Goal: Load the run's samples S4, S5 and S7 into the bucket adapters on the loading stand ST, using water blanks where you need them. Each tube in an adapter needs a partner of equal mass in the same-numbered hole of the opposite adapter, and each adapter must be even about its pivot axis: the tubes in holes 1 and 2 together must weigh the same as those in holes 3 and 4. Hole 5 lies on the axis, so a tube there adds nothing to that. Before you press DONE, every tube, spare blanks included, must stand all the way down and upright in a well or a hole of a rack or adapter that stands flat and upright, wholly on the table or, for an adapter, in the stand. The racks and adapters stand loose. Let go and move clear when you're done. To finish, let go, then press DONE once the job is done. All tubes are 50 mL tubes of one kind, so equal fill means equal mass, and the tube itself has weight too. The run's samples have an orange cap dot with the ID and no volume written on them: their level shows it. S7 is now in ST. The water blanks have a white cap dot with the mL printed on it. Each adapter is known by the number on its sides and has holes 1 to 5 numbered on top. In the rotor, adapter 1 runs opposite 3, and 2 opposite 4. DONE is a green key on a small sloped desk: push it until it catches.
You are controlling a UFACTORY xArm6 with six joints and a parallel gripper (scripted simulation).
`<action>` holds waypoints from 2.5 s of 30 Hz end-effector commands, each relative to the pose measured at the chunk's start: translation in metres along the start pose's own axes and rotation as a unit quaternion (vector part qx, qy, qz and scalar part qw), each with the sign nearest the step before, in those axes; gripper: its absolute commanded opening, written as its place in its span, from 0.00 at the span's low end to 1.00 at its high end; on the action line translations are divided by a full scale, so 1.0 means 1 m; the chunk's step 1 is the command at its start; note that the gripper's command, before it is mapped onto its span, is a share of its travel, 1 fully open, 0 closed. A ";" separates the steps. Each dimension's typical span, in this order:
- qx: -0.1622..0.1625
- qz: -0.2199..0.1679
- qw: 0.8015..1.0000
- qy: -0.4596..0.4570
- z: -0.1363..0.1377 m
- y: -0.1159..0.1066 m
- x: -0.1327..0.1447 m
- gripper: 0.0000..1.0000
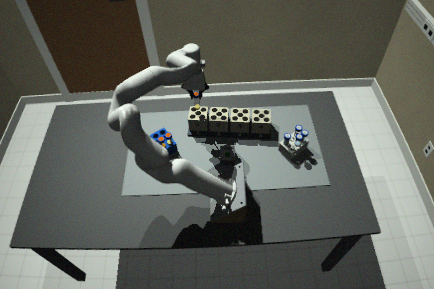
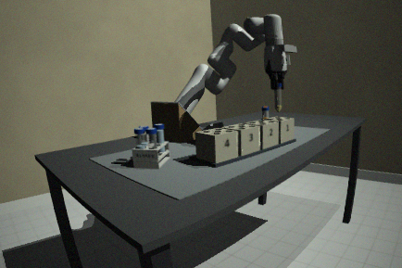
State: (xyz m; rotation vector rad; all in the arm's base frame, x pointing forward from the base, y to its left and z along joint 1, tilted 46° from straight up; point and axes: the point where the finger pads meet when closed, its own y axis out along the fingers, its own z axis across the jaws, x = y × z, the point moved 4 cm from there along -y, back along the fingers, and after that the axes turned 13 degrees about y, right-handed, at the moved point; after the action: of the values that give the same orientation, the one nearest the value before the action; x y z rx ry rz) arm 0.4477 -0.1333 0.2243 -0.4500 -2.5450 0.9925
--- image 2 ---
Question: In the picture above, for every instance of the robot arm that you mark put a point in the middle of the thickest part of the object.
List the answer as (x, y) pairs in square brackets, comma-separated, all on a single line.
[(267, 29)]

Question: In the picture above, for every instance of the cream bucket adapter with holes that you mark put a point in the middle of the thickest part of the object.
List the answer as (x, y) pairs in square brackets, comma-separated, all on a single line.
[(286, 128), (216, 145), (248, 138), (269, 132)]

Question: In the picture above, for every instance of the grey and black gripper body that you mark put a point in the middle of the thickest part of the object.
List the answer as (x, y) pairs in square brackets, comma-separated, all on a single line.
[(277, 58)]

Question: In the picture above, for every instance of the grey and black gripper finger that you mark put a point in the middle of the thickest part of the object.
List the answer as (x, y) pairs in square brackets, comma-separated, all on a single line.
[(273, 81), (281, 77)]

